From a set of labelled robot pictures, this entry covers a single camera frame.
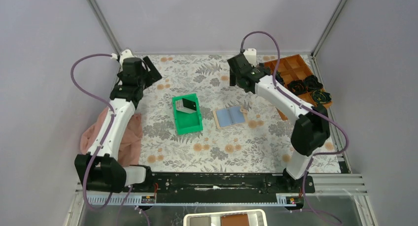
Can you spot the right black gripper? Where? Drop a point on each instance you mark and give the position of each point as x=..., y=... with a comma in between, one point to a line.
x=232, y=79

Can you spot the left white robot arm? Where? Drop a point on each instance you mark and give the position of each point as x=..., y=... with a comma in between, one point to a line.
x=99, y=169

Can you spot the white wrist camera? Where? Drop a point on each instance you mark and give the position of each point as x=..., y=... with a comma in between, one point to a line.
x=251, y=56
x=126, y=54

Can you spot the stack of cards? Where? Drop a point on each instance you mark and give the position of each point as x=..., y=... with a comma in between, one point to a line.
x=178, y=105

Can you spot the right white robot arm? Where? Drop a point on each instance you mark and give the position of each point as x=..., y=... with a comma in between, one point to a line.
x=311, y=123

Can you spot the white device with screen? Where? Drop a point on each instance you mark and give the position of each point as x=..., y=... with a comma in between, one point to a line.
x=255, y=217

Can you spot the black credit card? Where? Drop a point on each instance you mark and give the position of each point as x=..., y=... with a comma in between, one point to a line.
x=188, y=106

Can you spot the green plastic bin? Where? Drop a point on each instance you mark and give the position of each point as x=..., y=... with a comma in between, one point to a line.
x=186, y=123

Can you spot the beige blue card holder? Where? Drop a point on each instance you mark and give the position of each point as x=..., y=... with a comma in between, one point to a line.
x=226, y=117

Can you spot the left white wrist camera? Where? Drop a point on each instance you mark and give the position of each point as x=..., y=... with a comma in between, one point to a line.
x=126, y=54

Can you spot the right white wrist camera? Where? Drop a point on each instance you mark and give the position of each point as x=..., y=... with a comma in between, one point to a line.
x=251, y=56

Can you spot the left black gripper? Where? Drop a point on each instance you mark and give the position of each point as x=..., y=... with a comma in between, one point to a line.
x=152, y=76

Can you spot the dark floral rolled sock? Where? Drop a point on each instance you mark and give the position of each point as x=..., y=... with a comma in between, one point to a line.
x=279, y=78
x=312, y=83
x=321, y=97
x=297, y=87

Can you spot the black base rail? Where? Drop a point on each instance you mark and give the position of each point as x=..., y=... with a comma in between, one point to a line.
x=247, y=188

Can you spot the pink cloth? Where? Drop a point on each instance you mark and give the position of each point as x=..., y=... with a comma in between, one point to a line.
x=130, y=146

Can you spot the floral patterned table mat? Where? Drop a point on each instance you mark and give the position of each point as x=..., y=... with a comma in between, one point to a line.
x=260, y=145

